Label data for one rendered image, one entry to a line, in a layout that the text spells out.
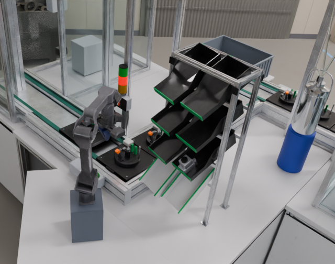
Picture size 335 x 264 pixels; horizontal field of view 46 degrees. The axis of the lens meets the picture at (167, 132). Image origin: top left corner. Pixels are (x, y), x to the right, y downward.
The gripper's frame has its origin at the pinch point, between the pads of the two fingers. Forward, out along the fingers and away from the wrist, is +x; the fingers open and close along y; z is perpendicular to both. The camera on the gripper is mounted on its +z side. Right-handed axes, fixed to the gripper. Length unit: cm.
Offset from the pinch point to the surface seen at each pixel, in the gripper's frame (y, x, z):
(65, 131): 47, 28, 9
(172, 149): -25.2, 3.1, 18.5
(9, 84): 87, 12, 0
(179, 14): 66, -13, 126
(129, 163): 0.2, 26.4, 15.9
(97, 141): 27.4, 28.4, 16.9
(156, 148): -18.1, 5.2, 15.3
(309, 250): -90, 59, 67
